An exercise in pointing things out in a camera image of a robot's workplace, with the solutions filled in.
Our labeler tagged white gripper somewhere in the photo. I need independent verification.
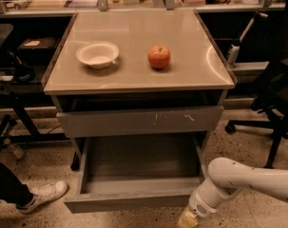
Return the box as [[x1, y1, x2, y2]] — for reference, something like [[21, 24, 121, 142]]
[[178, 190, 217, 228]]

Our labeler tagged grey drawer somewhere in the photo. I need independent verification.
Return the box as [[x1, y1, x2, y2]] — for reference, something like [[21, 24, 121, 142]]
[[65, 134, 204, 213], [57, 105, 223, 138]]

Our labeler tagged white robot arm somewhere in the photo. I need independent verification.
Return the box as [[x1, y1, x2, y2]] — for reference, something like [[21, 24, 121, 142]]
[[178, 158, 288, 228]]

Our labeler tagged grey top drawer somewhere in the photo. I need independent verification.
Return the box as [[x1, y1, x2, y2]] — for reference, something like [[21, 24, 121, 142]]
[[57, 105, 223, 138]]

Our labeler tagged grey drawer cabinet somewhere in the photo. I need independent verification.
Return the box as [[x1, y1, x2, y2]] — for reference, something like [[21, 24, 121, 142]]
[[41, 9, 238, 171]]

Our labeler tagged white sneaker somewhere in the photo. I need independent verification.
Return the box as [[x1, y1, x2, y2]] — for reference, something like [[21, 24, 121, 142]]
[[16, 180, 68, 215]]

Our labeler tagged black office chair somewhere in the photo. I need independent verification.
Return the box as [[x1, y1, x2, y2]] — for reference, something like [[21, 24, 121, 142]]
[[225, 0, 288, 168]]

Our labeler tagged red apple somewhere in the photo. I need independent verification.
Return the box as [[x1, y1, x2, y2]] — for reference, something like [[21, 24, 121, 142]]
[[148, 46, 171, 69]]

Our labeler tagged plastic bottle on floor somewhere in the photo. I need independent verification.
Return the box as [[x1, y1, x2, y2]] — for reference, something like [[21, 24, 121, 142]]
[[4, 138, 25, 160]]

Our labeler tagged dark trouser leg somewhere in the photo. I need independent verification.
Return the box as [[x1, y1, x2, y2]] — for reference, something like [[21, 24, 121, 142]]
[[0, 162, 33, 206]]

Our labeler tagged white paper bowl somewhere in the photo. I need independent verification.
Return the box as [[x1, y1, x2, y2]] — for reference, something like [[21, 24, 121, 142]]
[[76, 41, 120, 69]]

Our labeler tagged black box on shelf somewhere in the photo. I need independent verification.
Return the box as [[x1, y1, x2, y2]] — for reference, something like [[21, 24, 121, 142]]
[[17, 37, 58, 65]]

